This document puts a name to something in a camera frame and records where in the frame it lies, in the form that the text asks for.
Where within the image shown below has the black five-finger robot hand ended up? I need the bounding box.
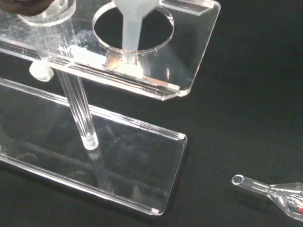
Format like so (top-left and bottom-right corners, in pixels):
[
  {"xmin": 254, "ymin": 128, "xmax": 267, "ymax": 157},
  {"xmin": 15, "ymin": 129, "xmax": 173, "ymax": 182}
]
[{"xmin": 0, "ymin": 0, "xmax": 55, "ymax": 16}]

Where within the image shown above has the clear acrylic funnel stand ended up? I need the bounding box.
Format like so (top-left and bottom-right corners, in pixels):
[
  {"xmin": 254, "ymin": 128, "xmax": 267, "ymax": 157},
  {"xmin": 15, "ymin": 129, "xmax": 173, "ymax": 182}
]
[{"xmin": 0, "ymin": 0, "xmax": 222, "ymax": 216}]

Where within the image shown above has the clear glass weighing funnel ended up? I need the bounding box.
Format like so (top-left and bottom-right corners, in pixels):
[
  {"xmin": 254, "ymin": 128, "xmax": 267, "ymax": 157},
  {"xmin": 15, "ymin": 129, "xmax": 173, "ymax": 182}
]
[{"xmin": 231, "ymin": 174, "xmax": 303, "ymax": 222}]

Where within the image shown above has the black bench cloth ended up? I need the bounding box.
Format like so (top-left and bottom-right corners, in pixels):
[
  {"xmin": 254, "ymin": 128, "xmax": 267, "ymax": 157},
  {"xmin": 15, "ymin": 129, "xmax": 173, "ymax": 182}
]
[{"xmin": 0, "ymin": 0, "xmax": 303, "ymax": 227}]

